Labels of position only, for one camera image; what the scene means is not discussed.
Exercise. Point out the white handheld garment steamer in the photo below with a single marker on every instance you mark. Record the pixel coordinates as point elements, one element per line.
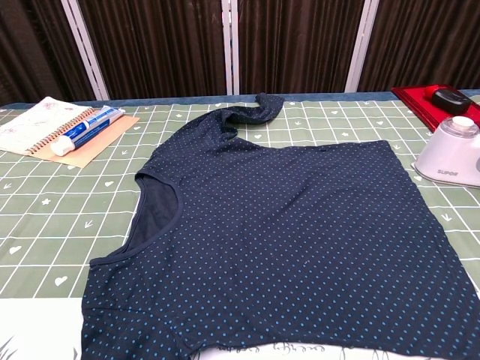
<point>448,157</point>

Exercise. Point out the navy blue polka dot shirt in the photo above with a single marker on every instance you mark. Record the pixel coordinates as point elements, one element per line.
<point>270,225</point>

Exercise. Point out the green checkered tablecloth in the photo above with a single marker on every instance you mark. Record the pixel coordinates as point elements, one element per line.
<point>56,210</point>

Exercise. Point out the dark brown pleated curtain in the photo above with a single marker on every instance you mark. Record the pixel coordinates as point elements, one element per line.
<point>157,45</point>

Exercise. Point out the blue and white toothpaste tube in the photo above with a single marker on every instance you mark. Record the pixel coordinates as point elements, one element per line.
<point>84,129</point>

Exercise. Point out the red wooden tray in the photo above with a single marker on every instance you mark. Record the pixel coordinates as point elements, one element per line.
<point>416,103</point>

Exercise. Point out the spiral bound notebook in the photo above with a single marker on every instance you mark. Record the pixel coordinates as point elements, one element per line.
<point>35,125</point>

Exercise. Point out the black rectangular case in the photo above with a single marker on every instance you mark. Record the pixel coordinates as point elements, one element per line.
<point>450,100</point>

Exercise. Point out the white screen frame post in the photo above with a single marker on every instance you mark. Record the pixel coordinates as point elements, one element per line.
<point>230,47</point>
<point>84,48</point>
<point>362,45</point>

